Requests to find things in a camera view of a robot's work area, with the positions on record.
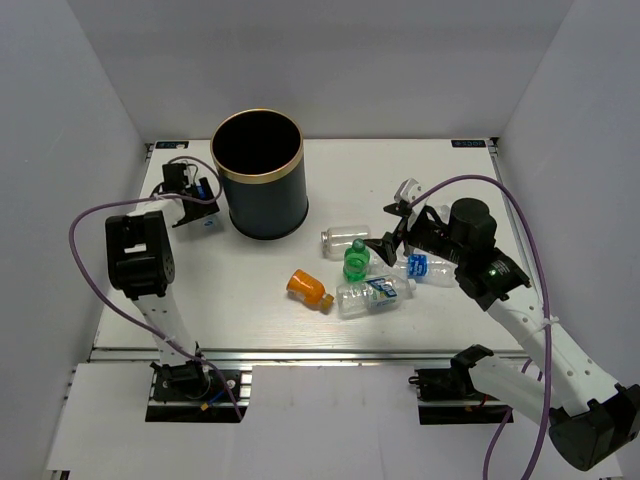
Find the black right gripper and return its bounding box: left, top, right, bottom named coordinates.
left=364, top=208, right=469, bottom=267

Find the orange plastic bottle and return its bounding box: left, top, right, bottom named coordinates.
left=286, top=269, right=334, bottom=312

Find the clear bottle blue label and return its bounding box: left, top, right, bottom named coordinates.
left=200, top=215, right=218, bottom=231
left=369, top=252, right=459, bottom=289

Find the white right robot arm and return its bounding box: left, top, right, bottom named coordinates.
left=366, top=198, right=639, bottom=471

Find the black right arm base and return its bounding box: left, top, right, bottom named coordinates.
left=408, top=345, right=513, bottom=426

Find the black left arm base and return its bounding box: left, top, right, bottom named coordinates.
left=145, top=362, right=248, bottom=424

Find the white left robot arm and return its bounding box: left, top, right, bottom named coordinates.
left=105, top=156, right=219, bottom=399

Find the dark bin with gold rim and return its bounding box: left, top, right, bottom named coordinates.
left=210, top=109, right=309, bottom=240

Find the green plastic bottle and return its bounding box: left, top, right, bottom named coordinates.
left=343, top=238, right=370, bottom=283

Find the clear jar with silver lid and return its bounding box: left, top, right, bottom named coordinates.
left=321, top=225, right=371, bottom=260

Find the blue sticker left corner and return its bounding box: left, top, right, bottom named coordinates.
left=154, top=141, right=189, bottom=150

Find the blue sticker corner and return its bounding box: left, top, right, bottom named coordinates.
left=154, top=141, right=189, bottom=150
left=451, top=139, right=486, bottom=148

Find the clear bottle green white label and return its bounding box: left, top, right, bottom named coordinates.
left=336, top=275, right=417, bottom=319

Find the blue sticker right corner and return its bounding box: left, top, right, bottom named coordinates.
left=451, top=139, right=486, bottom=148

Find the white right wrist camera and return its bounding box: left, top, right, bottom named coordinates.
left=394, top=178, right=422, bottom=207

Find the aluminium rail front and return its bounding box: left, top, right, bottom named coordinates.
left=89, top=347, right=531, bottom=369

